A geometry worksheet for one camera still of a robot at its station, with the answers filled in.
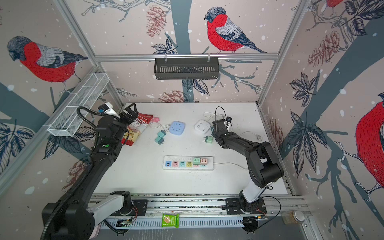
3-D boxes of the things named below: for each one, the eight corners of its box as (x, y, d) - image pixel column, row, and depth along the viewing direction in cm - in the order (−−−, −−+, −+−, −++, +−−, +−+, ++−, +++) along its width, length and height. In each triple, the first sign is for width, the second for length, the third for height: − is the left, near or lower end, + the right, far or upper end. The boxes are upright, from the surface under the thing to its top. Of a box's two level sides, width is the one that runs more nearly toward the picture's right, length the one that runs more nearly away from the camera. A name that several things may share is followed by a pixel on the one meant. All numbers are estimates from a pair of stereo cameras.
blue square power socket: (168, 132, 105) (167, 130, 102) (172, 122, 111) (172, 119, 109) (182, 135, 103) (182, 133, 101) (186, 124, 109) (186, 122, 107)
